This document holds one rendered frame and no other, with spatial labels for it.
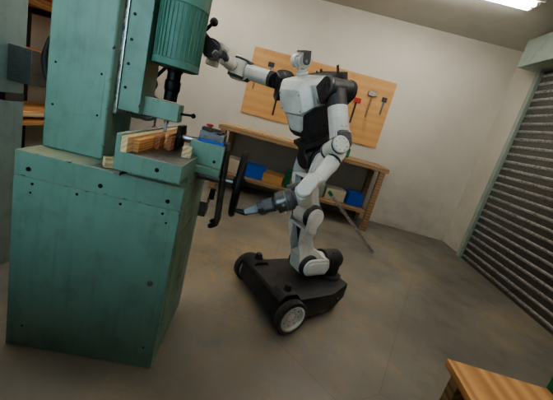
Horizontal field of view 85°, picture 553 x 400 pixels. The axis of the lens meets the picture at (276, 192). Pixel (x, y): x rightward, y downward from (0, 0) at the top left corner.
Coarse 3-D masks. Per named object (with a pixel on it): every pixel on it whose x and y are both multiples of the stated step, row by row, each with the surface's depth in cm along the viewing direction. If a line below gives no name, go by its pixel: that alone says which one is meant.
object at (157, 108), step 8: (144, 104) 117; (152, 104) 117; (160, 104) 118; (168, 104) 118; (176, 104) 119; (144, 112) 118; (152, 112) 118; (160, 112) 118; (168, 112) 118; (176, 112) 118; (168, 120) 119; (176, 120) 119
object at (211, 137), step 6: (204, 126) 126; (204, 132) 117; (210, 132) 119; (216, 132) 125; (198, 138) 117; (204, 138) 118; (210, 138) 117; (216, 138) 118; (222, 138) 118; (216, 144) 118; (222, 144) 118
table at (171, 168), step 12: (120, 156) 94; (132, 156) 94; (144, 156) 95; (156, 156) 99; (168, 156) 104; (180, 156) 109; (192, 156) 114; (120, 168) 95; (132, 168) 95; (144, 168) 95; (156, 168) 95; (168, 168) 96; (180, 168) 96; (192, 168) 112; (204, 168) 117; (168, 180) 97; (180, 180) 98
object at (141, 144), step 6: (186, 132) 156; (138, 138) 100; (144, 138) 103; (150, 138) 106; (132, 144) 97; (138, 144) 97; (144, 144) 102; (150, 144) 107; (132, 150) 98; (138, 150) 98; (144, 150) 103
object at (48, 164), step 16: (16, 160) 103; (32, 160) 103; (48, 160) 103; (64, 160) 104; (80, 160) 107; (96, 160) 112; (32, 176) 104; (48, 176) 105; (64, 176) 105; (80, 176) 105; (96, 176) 105; (112, 176) 105; (128, 176) 106; (96, 192) 107; (112, 192) 107; (128, 192) 107; (144, 192) 107; (160, 192) 108; (176, 192) 108; (192, 192) 124; (176, 208) 109
